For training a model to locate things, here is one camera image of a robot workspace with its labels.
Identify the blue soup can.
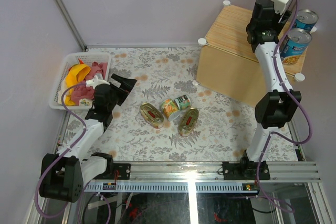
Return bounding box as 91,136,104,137
279,28,312,65
293,9,319,32

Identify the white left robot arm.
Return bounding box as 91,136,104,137
36,74,137,202

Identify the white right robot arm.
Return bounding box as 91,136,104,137
239,0,301,179

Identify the pink cloth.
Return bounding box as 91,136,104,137
71,61,109,101

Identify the white patterned cloth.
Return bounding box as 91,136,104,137
64,86,94,106

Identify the yellow cloth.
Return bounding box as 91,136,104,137
60,63,92,98

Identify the gold oval tin under jar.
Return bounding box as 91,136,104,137
139,103,164,129

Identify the white plastic laundry basket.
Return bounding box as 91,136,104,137
49,52,111,110

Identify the dark green small can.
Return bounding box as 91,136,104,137
174,94,192,110

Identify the wooden cube cabinet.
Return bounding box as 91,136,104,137
196,5,308,112

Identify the gold oval fish tin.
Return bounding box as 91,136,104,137
178,108,199,137

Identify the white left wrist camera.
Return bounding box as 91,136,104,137
86,76,110,89

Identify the aluminium frame rail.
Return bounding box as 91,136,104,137
83,162,321,195

